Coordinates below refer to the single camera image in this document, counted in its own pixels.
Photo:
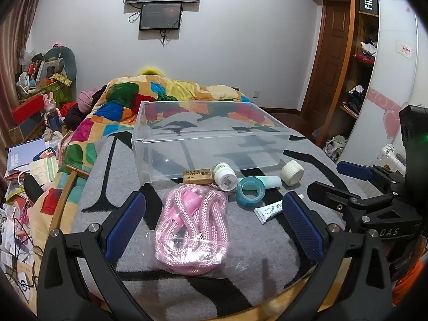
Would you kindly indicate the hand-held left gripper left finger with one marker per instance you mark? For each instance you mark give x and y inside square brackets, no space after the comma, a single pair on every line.
[127,220]

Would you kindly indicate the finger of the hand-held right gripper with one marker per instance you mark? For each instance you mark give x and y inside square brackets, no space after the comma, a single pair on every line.
[331,196]
[356,171]

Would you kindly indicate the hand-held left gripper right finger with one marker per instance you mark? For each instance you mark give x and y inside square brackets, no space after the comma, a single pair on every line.
[302,227]

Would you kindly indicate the clear plastic storage box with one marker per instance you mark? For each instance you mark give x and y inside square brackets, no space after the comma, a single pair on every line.
[200,147]

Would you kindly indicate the white bag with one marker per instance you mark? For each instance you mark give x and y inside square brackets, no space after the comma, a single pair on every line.
[336,147]

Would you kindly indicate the white plastic device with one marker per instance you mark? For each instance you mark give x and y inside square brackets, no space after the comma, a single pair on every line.
[391,159]

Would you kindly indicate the white ointment tube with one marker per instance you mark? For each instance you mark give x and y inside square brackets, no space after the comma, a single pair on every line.
[267,212]

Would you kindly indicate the white bandage roll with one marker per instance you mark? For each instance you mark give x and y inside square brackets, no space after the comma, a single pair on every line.
[294,175]

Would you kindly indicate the teal and white tube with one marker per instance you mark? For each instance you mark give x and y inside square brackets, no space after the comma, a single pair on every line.
[272,182]

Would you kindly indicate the teal tape roll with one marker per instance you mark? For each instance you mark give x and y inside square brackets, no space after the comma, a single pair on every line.
[250,204]

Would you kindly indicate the grey and black blanket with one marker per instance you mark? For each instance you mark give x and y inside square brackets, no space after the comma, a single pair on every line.
[133,160]

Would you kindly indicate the wooden massage hammer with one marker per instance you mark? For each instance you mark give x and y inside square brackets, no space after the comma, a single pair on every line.
[77,172]

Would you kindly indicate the brown eraser block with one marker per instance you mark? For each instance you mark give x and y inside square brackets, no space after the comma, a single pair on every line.
[197,176]

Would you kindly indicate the white pill bottle green cap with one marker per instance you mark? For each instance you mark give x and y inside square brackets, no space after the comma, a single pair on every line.
[224,179]

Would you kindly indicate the pile of books and papers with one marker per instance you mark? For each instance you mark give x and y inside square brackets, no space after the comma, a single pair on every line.
[20,214]

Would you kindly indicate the brown wooden door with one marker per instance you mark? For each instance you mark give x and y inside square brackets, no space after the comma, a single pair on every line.
[329,67]

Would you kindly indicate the colourful patchwork quilt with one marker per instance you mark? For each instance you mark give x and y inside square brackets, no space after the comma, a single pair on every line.
[117,107]

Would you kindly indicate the dark red clothing pile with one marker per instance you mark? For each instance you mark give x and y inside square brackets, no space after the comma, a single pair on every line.
[75,115]

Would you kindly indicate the blue notebook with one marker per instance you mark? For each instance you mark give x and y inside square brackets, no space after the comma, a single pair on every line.
[25,153]

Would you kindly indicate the pink knitted hat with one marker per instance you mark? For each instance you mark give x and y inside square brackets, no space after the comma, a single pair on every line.
[86,100]

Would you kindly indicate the wooden wardrobe shelves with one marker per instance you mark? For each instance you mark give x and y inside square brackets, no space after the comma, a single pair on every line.
[362,40]

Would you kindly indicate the pink rabbit toy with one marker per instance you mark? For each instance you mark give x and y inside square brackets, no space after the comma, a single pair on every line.
[52,108]

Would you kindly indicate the white wardrobe door pink hearts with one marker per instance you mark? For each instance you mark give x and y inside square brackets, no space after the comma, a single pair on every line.
[394,40]

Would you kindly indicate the red box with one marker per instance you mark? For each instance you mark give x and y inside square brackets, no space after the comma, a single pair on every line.
[28,108]

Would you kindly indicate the yellow plush toy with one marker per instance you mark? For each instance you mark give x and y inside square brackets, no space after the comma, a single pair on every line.
[152,72]

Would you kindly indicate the black box on shelf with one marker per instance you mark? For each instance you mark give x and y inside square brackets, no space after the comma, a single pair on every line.
[368,2]

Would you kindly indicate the grey green plush toy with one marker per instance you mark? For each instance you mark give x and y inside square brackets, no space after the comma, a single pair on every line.
[67,60]

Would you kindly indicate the striped brown curtain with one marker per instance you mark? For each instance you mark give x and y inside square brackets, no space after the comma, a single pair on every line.
[16,23]

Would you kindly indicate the small black wall monitor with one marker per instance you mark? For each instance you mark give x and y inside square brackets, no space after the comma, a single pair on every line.
[160,16]

